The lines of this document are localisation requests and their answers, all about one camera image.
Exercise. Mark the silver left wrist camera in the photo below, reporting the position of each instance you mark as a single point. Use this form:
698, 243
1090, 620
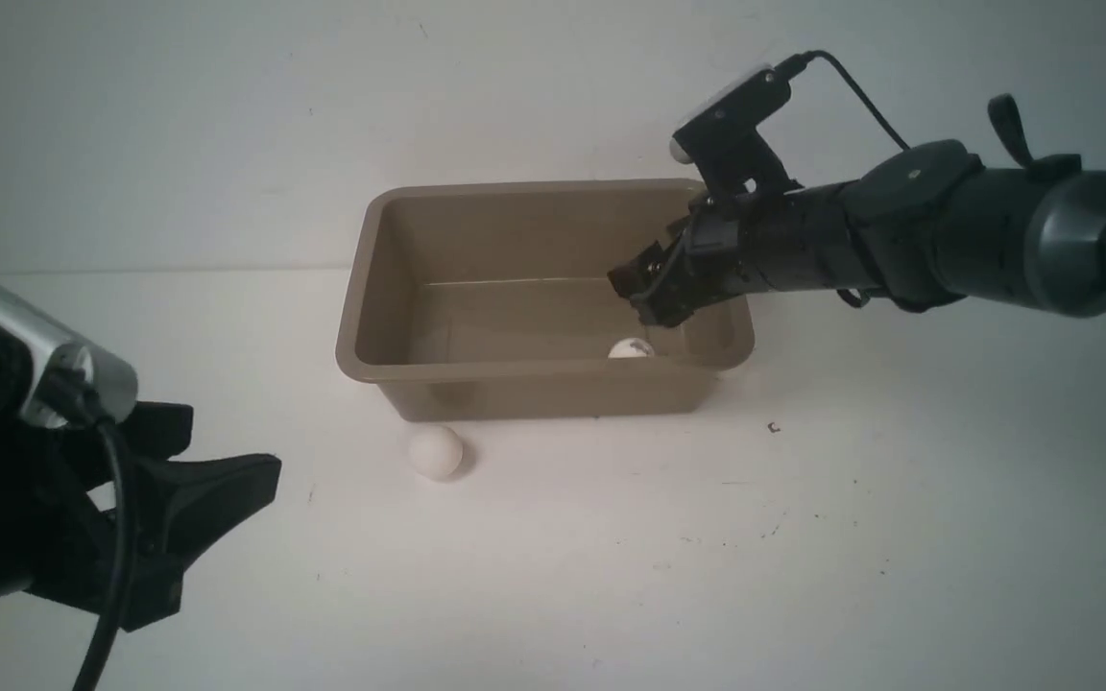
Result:
52, 346

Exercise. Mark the tan plastic storage bin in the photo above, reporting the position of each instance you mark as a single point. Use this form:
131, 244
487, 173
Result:
491, 301

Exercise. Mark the white ball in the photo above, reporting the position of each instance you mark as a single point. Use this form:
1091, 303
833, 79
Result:
631, 348
435, 453

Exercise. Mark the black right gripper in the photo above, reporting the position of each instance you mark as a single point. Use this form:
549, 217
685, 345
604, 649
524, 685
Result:
796, 242

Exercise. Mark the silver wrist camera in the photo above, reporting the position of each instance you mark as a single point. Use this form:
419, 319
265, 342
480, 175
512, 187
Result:
720, 137
52, 346

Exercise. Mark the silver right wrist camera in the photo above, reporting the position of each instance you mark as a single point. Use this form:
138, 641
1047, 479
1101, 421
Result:
720, 137

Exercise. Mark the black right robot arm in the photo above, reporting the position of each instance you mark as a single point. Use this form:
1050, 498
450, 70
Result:
924, 229

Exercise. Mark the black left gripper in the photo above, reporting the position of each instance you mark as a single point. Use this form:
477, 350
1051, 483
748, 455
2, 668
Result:
55, 543

